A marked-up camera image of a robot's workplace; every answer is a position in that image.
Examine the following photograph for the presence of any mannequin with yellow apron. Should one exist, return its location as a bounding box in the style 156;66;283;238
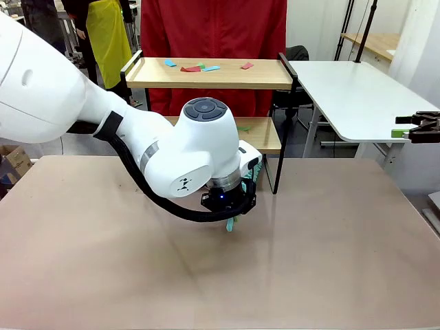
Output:
61;0;138;104

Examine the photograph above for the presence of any black pole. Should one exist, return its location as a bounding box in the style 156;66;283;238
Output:
355;0;379;64

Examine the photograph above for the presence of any large white table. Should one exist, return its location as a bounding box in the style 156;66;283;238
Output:
287;60;440;169

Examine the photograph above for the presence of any cardboard box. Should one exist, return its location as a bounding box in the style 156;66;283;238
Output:
0;144;34;188

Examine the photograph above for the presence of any black left arm cable sleeve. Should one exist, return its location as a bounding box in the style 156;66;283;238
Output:
92;110;258;223

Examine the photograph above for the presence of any grey metal frame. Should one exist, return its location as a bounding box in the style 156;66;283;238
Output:
421;191;440;238

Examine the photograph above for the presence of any black tripod stand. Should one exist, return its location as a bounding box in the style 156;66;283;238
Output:
335;0;355;61

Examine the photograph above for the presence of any black chair back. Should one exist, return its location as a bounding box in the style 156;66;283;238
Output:
287;45;310;63

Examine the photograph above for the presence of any mannequin in dark clothes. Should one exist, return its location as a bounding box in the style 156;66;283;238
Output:
22;0;68;52

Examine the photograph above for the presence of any person in red jacket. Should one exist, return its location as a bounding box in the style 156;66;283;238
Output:
140;0;288;118

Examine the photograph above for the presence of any wooden table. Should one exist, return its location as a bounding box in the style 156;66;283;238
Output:
340;32;402;65

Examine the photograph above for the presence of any teal microfibre duster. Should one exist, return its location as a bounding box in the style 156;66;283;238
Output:
225;159;265;234

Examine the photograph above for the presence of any two-tier wood metal shelf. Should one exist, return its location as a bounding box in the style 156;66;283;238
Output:
120;49;303;195

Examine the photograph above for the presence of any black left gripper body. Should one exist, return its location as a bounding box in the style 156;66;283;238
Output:
201;186;257;216

